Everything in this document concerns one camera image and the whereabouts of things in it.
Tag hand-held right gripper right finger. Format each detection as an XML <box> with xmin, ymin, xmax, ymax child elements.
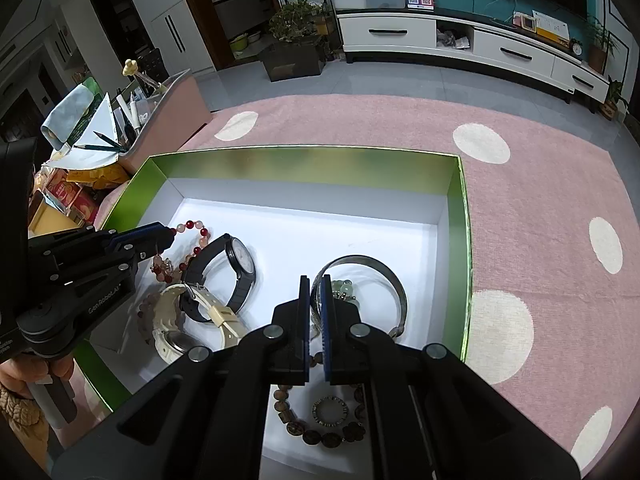
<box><xmin>320</xmin><ymin>274</ymin><xmax>583</xmax><ymax>480</ymax></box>

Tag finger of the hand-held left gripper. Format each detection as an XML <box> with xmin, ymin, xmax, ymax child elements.
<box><xmin>27</xmin><ymin>221</ymin><xmax>177</xmax><ymax>281</ymax></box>
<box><xmin>15</xmin><ymin>255</ymin><xmax>138</xmax><ymax>360</ymax></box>

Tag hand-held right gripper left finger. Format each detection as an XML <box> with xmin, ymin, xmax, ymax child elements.
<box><xmin>50</xmin><ymin>274</ymin><xmax>312</xmax><ymax>480</ymax></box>

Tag green jade bead bracelet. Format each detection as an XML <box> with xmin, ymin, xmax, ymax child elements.
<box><xmin>330</xmin><ymin>277</ymin><xmax>358</xmax><ymax>306</ymax></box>

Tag pink bead bracelet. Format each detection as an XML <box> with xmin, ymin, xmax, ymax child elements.
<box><xmin>137</xmin><ymin>292</ymin><xmax>162</xmax><ymax>346</ymax></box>

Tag red bead bracelet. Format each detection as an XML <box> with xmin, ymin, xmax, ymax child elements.
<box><xmin>150</xmin><ymin>217</ymin><xmax>212</xmax><ymax>285</ymax></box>

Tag round dark link bracelet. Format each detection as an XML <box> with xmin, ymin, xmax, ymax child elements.
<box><xmin>311</xmin><ymin>396</ymin><xmax>347</xmax><ymax>428</ymax></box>

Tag silver bangle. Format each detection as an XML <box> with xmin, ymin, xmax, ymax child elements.
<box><xmin>310</xmin><ymin>255</ymin><xmax>408</xmax><ymax>341</ymax></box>

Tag green cardboard box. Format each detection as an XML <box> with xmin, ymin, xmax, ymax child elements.
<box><xmin>74</xmin><ymin>144</ymin><xmax>473</xmax><ymax>466</ymax></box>

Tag person's left hand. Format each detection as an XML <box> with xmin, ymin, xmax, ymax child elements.
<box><xmin>0</xmin><ymin>355</ymin><xmax>76</xmax><ymax>398</ymax></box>

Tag white wrist watch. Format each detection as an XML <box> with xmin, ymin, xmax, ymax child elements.
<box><xmin>150</xmin><ymin>282</ymin><xmax>248</xmax><ymax>365</ymax></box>

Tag yellow snack packet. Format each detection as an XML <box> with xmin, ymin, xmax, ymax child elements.
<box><xmin>66</xmin><ymin>162</ymin><xmax>132</xmax><ymax>191</ymax></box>

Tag black wrist watch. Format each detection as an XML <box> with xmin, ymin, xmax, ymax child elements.
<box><xmin>179</xmin><ymin>232</ymin><xmax>257</xmax><ymax>323</ymax></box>

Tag grey folded cloth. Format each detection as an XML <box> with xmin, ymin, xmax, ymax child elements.
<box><xmin>41</xmin><ymin>84</ymin><xmax>96</xmax><ymax>151</ymax></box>

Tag white paper sheet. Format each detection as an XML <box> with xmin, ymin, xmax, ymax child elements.
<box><xmin>47</xmin><ymin>92</ymin><xmax>121</xmax><ymax>171</ymax></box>

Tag green carton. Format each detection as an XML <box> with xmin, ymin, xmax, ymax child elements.
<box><xmin>70</xmin><ymin>77</ymin><xmax>108</xmax><ymax>146</ymax></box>

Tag pink desk organizer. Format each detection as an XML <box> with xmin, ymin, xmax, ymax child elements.
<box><xmin>117</xmin><ymin>67</ymin><xmax>213</xmax><ymax>176</ymax></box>

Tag yellow-topped pen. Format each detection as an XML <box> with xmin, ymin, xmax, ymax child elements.
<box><xmin>124</xmin><ymin>59</ymin><xmax>168</xmax><ymax>93</ymax></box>

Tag white wardrobe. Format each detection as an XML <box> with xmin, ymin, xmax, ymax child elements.
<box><xmin>150</xmin><ymin>0</ymin><xmax>216</xmax><ymax>76</ymax></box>

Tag green plastic basin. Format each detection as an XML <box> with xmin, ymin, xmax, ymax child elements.
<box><xmin>230</xmin><ymin>32</ymin><xmax>262</xmax><ymax>56</ymax></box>

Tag large plant in dark planter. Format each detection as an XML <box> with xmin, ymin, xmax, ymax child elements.
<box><xmin>260</xmin><ymin>0</ymin><xmax>333</xmax><ymax>82</ymax></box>

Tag white television cabinet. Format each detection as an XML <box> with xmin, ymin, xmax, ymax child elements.
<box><xmin>336</xmin><ymin>7</ymin><xmax>611</xmax><ymax>106</ymax></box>

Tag white crumpled bag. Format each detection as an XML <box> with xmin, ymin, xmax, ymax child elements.
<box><xmin>436</xmin><ymin>29</ymin><xmax>473</xmax><ymax>50</ymax></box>

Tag small potted plant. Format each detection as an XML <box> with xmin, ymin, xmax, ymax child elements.
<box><xmin>597</xmin><ymin>77</ymin><xmax>631</xmax><ymax>121</ymax></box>

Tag desk calendar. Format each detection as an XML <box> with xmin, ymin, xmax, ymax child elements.
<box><xmin>530</xmin><ymin>9</ymin><xmax>571</xmax><ymax>43</ymax></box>

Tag tall potted plant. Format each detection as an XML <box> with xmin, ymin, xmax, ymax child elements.
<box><xmin>582</xmin><ymin>14</ymin><xmax>618</xmax><ymax>75</ymax></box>

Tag brown wooden bead bracelet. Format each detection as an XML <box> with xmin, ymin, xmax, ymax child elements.
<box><xmin>272</xmin><ymin>352</ymin><xmax>368</xmax><ymax>448</ymax></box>

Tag brown door frame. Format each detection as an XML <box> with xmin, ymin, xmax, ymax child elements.
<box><xmin>170</xmin><ymin>0</ymin><xmax>281</xmax><ymax>71</ymax></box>

